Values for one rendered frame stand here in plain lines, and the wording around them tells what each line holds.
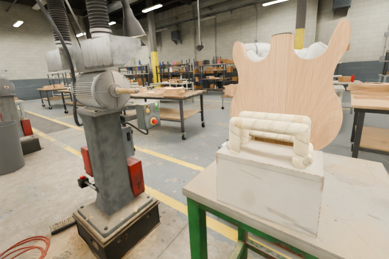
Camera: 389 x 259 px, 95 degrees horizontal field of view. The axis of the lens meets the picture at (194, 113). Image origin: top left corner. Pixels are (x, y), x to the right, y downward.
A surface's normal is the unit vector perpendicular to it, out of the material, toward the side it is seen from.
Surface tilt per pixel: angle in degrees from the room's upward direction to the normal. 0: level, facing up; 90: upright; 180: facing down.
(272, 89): 90
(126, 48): 90
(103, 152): 90
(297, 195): 90
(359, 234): 0
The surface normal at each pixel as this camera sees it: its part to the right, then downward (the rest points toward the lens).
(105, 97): 0.73, 0.18
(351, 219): -0.05, -0.97
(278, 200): -0.55, 0.22
